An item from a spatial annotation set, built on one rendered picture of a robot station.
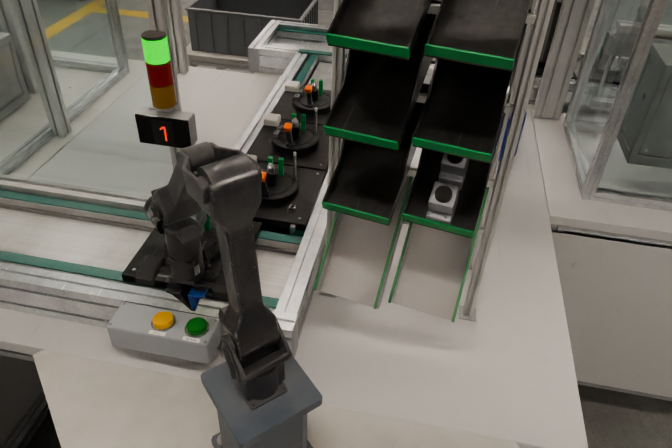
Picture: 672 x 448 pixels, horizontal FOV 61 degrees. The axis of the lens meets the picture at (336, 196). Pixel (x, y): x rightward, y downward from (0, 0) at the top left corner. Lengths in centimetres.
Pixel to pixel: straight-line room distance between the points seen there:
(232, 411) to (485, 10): 73
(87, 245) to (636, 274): 152
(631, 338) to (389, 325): 102
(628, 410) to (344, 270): 155
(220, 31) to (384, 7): 226
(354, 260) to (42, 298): 67
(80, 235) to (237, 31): 184
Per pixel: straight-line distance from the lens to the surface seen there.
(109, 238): 150
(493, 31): 94
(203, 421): 118
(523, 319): 140
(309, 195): 148
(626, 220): 182
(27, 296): 142
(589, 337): 210
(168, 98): 127
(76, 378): 130
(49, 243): 154
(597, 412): 244
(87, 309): 135
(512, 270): 151
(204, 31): 320
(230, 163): 72
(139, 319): 123
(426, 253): 118
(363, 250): 118
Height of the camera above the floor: 185
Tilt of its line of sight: 36 degrees down
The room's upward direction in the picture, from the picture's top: 3 degrees clockwise
